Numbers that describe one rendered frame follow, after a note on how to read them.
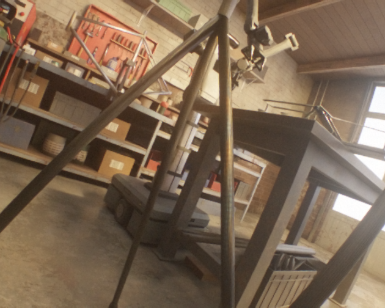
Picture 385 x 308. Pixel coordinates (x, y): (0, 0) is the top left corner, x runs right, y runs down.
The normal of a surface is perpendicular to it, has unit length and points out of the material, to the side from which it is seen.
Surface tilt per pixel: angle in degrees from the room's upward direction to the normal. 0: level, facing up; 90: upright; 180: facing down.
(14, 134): 90
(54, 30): 90
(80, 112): 90
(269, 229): 90
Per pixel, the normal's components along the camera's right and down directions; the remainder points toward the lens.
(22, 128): 0.53, 0.22
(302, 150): -0.76, -0.31
